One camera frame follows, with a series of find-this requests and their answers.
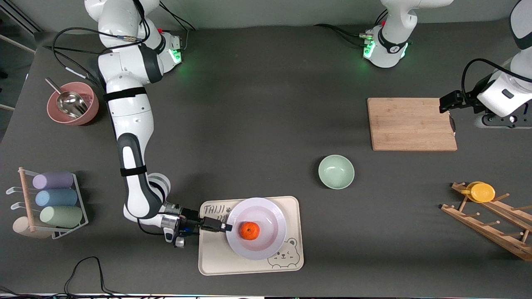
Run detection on wooden cutting board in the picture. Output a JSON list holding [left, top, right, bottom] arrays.
[[367, 98, 458, 152]]

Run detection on wooden peg mug rack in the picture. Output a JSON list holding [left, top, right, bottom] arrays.
[[441, 182, 532, 262]]

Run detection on green cup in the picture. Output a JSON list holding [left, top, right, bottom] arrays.
[[39, 206, 83, 228]]

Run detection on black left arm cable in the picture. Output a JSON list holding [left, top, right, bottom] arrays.
[[461, 58, 517, 105]]

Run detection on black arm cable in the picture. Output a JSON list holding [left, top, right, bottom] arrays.
[[43, 0, 147, 90], [461, 58, 517, 105]]

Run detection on white wire cup rack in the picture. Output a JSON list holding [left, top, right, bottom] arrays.
[[6, 167, 89, 240]]

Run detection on yellow cup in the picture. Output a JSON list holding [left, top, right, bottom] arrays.
[[461, 181, 496, 203]]

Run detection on white round plate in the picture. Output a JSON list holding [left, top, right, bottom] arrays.
[[225, 197, 287, 261]]

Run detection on beige cup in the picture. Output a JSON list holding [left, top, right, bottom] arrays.
[[12, 216, 52, 239]]

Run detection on black right arm base cables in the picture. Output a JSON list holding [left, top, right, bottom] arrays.
[[158, 1, 197, 52]]

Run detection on light green bowl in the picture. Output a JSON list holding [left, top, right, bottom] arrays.
[[318, 154, 355, 190]]

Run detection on black left arm base cables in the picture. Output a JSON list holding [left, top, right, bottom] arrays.
[[314, 9, 389, 47]]

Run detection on black table edge cable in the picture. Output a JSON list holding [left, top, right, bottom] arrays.
[[0, 256, 138, 299]]

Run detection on orange fruit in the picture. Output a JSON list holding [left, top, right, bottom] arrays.
[[239, 221, 261, 241]]

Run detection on black arm base cables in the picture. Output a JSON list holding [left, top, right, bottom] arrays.
[[314, 9, 389, 47], [158, 1, 197, 52]]

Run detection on pink bowl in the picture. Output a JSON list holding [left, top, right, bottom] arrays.
[[47, 82, 100, 126]]

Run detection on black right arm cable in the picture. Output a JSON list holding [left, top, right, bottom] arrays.
[[43, 0, 147, 90]]

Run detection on beige bear print tray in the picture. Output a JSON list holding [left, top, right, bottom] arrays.
[[198, 196, 304, 276]]

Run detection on blue cup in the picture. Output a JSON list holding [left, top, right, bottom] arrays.
[[35, 189, 78, 207]]

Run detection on metal scoop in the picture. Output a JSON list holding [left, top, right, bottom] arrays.
[[45, 78, 89, 119]]

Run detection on purple cup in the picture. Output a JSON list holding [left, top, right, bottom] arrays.
[[32, 172, 74, 190]]

